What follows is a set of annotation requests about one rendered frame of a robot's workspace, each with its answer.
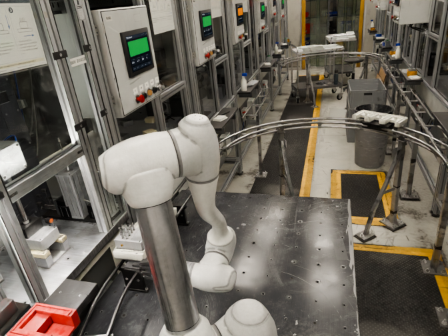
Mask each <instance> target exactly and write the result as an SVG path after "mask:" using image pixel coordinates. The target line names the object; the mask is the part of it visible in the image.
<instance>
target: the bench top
mask: <svg viewBox="0 0 448 336"><path fill-rule="evenodd" d="M249 197H251V198H249ZM215 206H216V208H218V210H219V211H220V212H221V214H222V215H223V216H224V218H225V220H226V223H227V226H229V227H231V228H232V229H233V230H234V232H235V234H236V245H235V250H234V253H233V256H232V258H231V261H230V262H229V265H230V266H231V267H232V268H234V270H236V272H237V279H236V283H235V286H234V288H233V289H232V290H231V291H228V292H223V293H214V292H207V291H202V290H199V289H197V288H194V287H193V292H194V296H195V300H196V304H197V309H198V312H199V314H201V315H203V316H204V317H206V318H207V319H208V321H209V323H210V325H213V324H215V323H216V322H217V321H218V320H220V318H222V316H224V315H225V314H226V312H227V310H228V308H230V306H232V305H233V304H234V303H236V302H237V301H239V300H242V299H255V300H257V301H259V302H260V303H262V304H263V305H264V306H265V308H266V309H267V310H268V312H269V313H270V315H271V316H272V318H273V320H274V322H275V325H276V328H277V336H360V332H359V314H358V305H357V288H356V278H355V258H354V248H353V230H352V220H351V202H350V199H336V198H323V197H300V196H288V195H265V194H252V193H229V192H217V191H216V194H215ZM301 209H302V210H303V211H300V210H301ZM185 212H186V216H187V221H188V222H189V223H190V224H189V226H185V225H178V229H179V234H180V238H181V242H182V246H183V250H184V254H185V259H186V261H188V262H196V263H199V262H200V260H202V258H203V257H204V255H205V246H206V242H207V234H208V232H209V231H210V230H211V229H212V225H210V224H209V223H208V222H206V221H204V220H203V219H202V218H201V217H200V216H199V214H198V212H197V210H196V208H195V204H194V202H193V198H192V196H191V198H190V200H189V201H188V202H187V208H186V210H185ZM260 217H262V219H260ZM253 241H254V242H255V243H254V244H252V242H253ZM144 280H145V284H146V287H149V291H148V293H143V292H138V291H130V290H128V291H127V293H126V295H125V297H124V299H123V302H122V304H121V306H120V309H119V312H118V314H117V317H116V320H115V322H114V325H113V328H112V331H111V334H114V336H159V334H160V332H161V330H162V328H163V326H164V324H165V322H164V319H163V315H162V312H161V307H160V304H159V300H158V296H157V292H156V289H155V284H154V281H153V280H150V279H147V278H144ZM124 286H125V282H124V278H123V274H122V272H121V271H120V273H119V274H118V276H116V278H115V279H114V281H113V282H112V284H110V286H109V287H108V289H107V290H106V291H105V292H104V294H103V295H102V296H101V298H100V299H99V300H98V302H97V303H96V305H95V307H94V309H93V312H92V314H91V316H90V318H89V320H88V322H87V325H86V327H85V330H84V332H83V334H82V336H83V335H106V333H107V330H108V328H109V324H110V322H111V319H112V316H113V314H114V312H115V308H116V306H117V304H118V302H119V300H120V297H121V295H122V293H123V291H124Z"/></svg>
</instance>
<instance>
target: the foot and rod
mask: <svg viewBox="0 0 448 336"><path fill-rule="evenodd" d="M15 204H16V206H17V209H18V211H19V214H20V216H21V218H22V221H21V222H20V223H19V224H20V226H21V228H22V231H23V234H24V236H25V238H26V239H28V238H30V237H31V236H32V235H34V234H35V233H36V232H38V230H40V229H41V228H42V227H43V223H42V221H41V218H40V217H30V216H28V217H27V215H26V213H25V210H24V208H23V206H22V203H21V200H20V199H18V200H17V201H16V202H15Z"/></svg>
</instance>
